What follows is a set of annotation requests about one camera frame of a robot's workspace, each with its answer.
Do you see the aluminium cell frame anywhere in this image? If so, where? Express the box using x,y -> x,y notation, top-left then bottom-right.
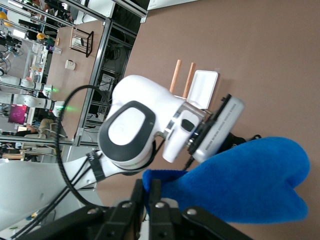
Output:
72,0 -> 149,148

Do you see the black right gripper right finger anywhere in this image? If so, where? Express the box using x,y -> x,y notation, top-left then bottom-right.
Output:
148,178 -> 253,240

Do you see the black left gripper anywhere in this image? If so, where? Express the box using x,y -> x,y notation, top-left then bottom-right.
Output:
216,132 -> 262,157

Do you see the black wire basket stand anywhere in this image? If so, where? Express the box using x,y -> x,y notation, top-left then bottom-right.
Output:
69,26 -> 95,58

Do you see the pink screen monitor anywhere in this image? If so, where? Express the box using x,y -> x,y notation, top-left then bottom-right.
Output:
7,103 -> 28,125

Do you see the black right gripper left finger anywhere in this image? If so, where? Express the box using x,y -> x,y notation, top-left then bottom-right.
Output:
14,178 -> 145,240

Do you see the seated person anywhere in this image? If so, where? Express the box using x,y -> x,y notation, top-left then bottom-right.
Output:
14,117 -> 67,138

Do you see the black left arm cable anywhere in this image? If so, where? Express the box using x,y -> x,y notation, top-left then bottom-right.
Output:
55,84 -> 118,211

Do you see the white cup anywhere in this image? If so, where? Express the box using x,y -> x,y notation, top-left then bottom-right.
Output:
64,59 -> 77,71

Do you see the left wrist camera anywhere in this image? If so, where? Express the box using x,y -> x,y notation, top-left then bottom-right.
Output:
188,93 -> 245,163

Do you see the white rack with wooden bars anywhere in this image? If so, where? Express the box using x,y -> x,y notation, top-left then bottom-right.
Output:
169,59 -> 220,111

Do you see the blue microfibre towel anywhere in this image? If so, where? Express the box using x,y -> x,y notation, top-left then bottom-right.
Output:
142,136 -> 311,225

